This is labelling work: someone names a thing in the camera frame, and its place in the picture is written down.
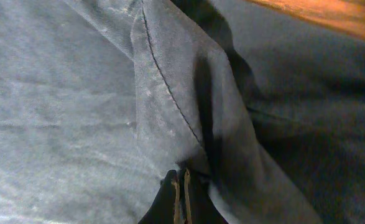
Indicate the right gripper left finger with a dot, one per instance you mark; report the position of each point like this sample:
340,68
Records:
165,208

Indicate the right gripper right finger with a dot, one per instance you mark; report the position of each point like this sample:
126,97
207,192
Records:
199,209

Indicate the blue denim shorts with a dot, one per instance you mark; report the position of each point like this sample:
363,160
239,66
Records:
100,99

